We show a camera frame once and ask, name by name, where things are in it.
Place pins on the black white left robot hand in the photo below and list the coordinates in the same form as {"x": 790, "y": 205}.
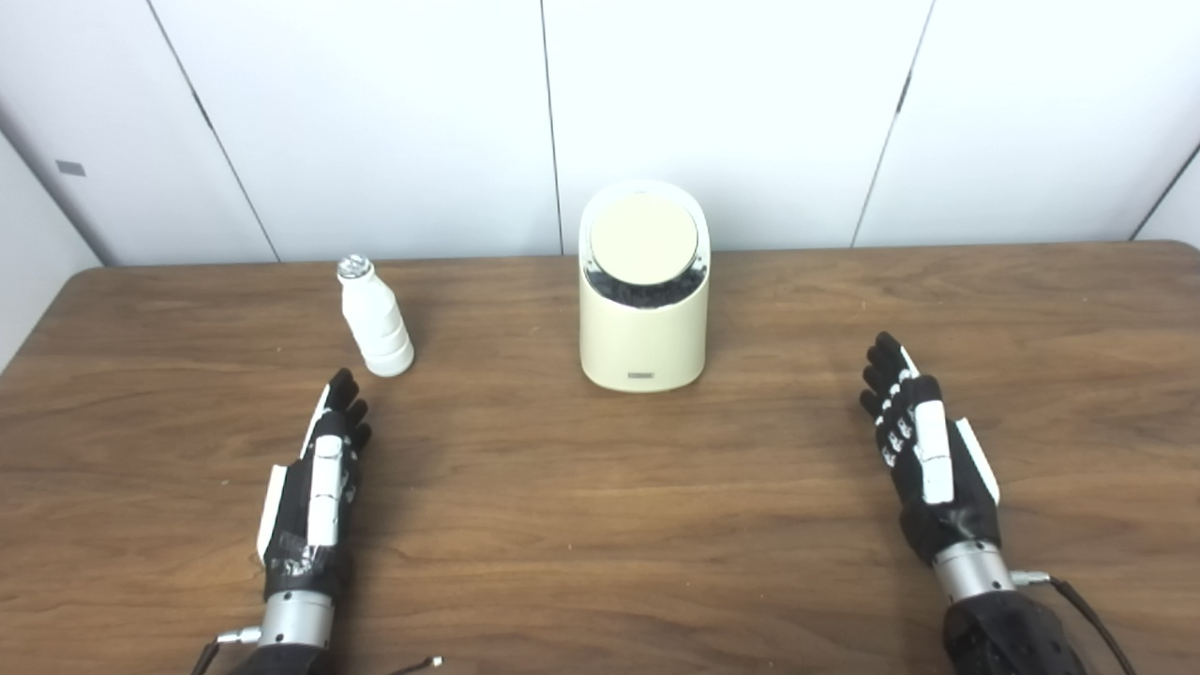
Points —
{"x": 323, "y": 487}

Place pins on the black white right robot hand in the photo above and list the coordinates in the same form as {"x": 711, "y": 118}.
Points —
{"x": 933, "y": 450}

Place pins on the small white plastic bottle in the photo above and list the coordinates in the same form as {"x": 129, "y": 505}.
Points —
{"x": 375, "y": 319}

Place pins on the round cream bin lid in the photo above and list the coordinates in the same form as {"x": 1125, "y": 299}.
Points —
{"x": 643, "y": 234}

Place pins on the cream-colored bin body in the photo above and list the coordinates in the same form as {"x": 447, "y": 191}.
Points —
{"x": 642, "y": 342}

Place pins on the small grey wall sticker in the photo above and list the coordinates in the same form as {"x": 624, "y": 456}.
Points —
{"x": 70, "y": 169}

